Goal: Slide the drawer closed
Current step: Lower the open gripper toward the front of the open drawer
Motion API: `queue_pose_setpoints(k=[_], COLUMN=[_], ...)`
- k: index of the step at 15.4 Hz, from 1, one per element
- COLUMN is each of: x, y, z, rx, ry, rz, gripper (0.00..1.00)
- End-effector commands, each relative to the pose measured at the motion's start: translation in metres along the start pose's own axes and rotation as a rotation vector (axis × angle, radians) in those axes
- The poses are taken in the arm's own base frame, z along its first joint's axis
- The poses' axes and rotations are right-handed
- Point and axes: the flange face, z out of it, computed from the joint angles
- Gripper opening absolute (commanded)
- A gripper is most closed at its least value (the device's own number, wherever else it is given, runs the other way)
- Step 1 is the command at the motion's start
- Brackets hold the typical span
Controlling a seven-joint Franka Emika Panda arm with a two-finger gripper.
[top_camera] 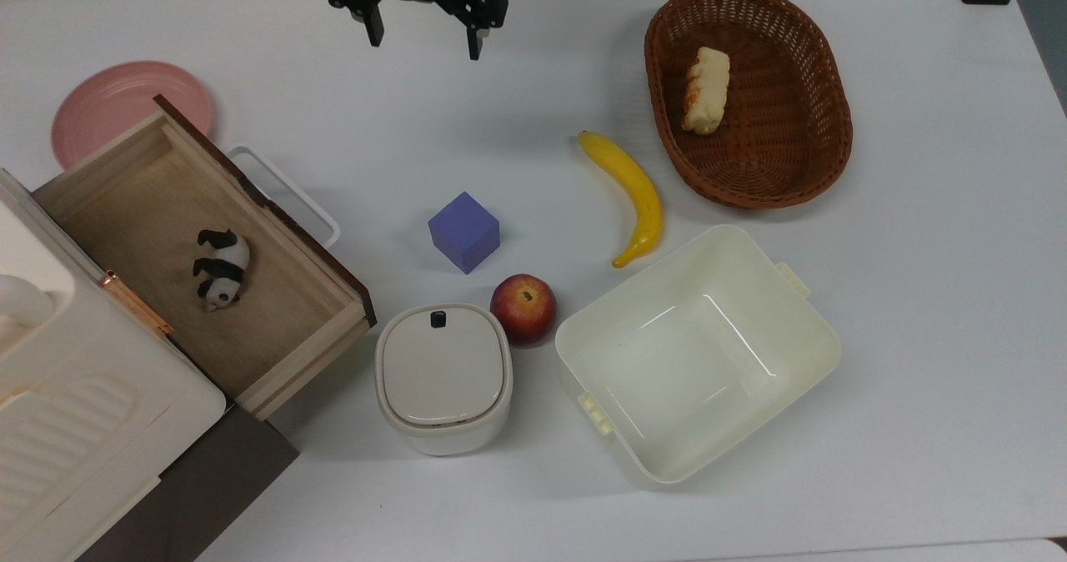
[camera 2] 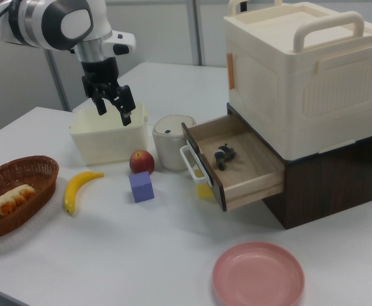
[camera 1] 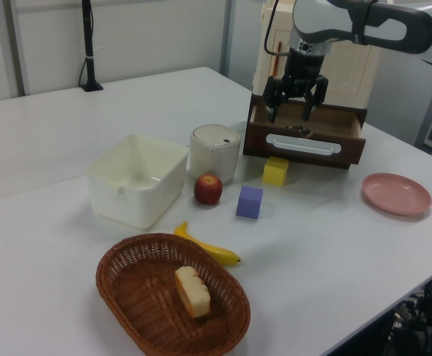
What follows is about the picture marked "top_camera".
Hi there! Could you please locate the wooden drawer with white handle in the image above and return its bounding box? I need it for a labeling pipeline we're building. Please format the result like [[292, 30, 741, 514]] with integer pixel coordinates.
[[32, 93, 378, 421]]

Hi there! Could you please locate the purple cube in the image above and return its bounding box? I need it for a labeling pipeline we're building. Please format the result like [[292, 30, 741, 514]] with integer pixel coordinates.
[[428, 192, 501, 275]]

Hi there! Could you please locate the yellow banana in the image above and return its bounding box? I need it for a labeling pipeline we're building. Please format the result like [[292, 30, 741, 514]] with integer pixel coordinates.
[[579, 131, 665, 269]]

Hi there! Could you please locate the piece of bread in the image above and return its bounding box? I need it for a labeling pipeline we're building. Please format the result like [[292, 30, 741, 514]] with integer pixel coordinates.
[[682, 47, 731, 136]]

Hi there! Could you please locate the red apple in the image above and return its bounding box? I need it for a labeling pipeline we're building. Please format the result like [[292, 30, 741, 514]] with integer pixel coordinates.
[[490, 273, 558, 347]]

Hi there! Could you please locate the small panda toy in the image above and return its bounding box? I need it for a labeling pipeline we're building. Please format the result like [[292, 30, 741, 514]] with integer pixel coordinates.
[[193, 228, 251, 313]]

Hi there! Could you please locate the pink plate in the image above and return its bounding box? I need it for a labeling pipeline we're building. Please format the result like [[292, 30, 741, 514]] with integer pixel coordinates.
[[52, 62, 215, 171]]

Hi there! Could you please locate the small white lidded bin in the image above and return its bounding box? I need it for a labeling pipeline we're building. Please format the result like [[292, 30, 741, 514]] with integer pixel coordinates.
[[374, 302, 513, 457]]

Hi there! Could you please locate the brown wicker basket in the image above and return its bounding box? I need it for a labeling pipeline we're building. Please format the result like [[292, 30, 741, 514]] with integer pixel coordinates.
[[644, 0, 854, 210]]

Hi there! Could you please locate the copper latch on storage box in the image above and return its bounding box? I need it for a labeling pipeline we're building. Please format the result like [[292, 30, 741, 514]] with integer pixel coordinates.
[[98, 270, 174, 338]]

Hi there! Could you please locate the cream open plastic container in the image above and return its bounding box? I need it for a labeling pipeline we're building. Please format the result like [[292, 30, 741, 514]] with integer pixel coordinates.
[[555, 225, 842, 485]]

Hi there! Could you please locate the dark brown wooden cabinet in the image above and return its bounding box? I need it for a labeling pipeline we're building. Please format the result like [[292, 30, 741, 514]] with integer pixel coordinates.
[[75, 404, 299, 562]]

